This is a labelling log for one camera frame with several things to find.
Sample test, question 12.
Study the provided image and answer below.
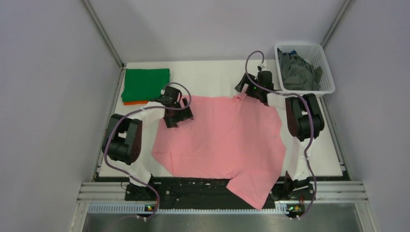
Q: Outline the white plastic basket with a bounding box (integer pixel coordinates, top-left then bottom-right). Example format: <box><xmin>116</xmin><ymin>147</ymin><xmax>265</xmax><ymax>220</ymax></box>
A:
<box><xmin>274</xmin><ymin>42</ymin><xmax>335</xmax><ymax>96</ymax></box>

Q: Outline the folded orange t shirt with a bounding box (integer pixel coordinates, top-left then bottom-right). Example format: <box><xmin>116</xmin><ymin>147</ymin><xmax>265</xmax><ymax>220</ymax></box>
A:
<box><xmin>123</xmin><ymin>101</ymin><xmax>149</xmax><ymax>105</ymax></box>

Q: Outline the grey t shirt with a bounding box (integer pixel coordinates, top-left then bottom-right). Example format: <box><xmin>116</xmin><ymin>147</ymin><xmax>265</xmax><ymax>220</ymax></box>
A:
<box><xmin>278</xmin><ymin>49</ymin><xmax>323</xmax><ymax>91</ymax></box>

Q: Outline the purple cable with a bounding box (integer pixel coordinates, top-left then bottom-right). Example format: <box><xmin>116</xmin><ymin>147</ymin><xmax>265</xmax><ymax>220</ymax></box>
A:
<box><xmin>245</xmin><ymin>50</ymin><xmax>318</xmax><ymax>220</ymax></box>
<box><xmin>102</xmin><ymin>82</ymin><xmax>193</xmax><ymax>220</ymax></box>

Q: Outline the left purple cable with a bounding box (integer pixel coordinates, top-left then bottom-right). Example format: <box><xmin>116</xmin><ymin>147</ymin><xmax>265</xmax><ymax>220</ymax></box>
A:
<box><xmin>102</xmin><ymin>82</ymin><xmax>193</xmax><ymax>220</ymax></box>

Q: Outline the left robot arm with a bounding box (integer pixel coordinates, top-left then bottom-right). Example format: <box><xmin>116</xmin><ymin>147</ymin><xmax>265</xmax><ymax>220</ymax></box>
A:
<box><xmin>102</xmin><ymin>82</ymin><xmax>194</xmax><ymax>203</ymax></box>

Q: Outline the folded green t shirt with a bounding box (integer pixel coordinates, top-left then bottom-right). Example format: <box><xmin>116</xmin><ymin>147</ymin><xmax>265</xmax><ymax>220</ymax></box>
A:
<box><xmin>121</xmin><ymin>69</ymin><xmax>170</xmax><ymax>102</ymax></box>

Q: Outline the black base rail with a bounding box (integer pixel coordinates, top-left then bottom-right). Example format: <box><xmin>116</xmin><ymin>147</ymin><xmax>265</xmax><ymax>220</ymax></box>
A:
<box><xmin>125</xmin><ymin>177</ymin><xmax>314</xmax><ymax>210</ymax></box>

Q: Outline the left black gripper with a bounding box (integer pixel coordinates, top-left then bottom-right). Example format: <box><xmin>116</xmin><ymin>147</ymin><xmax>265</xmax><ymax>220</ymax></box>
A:
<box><xmin>164</xmin><ymin>98</ymin><xmax>192</xmax><ymax>128</ymax></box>

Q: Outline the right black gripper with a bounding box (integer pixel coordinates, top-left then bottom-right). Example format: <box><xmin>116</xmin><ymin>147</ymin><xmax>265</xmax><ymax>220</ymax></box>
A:
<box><xmin>234</xmin><ymin>73</ymin><xmax>262</xmax><ymax>100</ymax></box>

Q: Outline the blue garment in basket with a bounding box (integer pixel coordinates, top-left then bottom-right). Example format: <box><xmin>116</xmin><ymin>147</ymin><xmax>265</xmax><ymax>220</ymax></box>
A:
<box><xmin>289</xmin><ymin>50</ymin><xmax>297</xmax><ymax>56</ymax></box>

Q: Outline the pink t shirt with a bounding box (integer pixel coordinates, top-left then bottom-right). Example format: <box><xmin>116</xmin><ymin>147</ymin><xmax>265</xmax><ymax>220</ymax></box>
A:
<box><xmin>152</xmin><ymin>94</ymin><xmax>286</xmax><ymax>210</ymax></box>

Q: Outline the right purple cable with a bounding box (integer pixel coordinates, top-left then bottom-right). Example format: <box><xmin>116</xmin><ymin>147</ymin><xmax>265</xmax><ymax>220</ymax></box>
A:
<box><xmin>245</xmin><ymin>50</ymin><xmax>318</xmax><ymax>220</ymax></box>

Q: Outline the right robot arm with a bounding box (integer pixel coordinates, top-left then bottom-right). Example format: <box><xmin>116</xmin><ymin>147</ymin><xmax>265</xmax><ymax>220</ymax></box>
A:
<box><xmin>235</xmin><ymin>70</ymin><xmax>325</xmax><ymax>200</ymax></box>

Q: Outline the white slotted cable duct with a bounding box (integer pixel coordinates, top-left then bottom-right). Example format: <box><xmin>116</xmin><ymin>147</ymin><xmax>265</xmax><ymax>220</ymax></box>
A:
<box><xmin>88</xmin><ymin>203</ymin><xmax>301</xmax><ymax>215</ymax></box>

